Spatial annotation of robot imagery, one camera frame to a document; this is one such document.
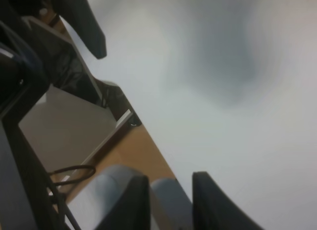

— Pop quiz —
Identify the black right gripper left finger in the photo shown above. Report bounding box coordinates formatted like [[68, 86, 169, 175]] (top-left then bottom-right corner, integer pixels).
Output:
[[96, 175, 151, 230]]

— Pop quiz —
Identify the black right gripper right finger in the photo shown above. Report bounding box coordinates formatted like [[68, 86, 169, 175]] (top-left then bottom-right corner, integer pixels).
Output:
[[192, 172, 261, 230]]

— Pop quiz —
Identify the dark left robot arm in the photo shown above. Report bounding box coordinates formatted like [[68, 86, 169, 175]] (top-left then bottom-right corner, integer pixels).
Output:
[[0, 0, 151, 230]]

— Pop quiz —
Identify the black floor cable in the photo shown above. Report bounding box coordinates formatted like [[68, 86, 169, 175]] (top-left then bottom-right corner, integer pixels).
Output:
[[47, 165, 97, 230]]

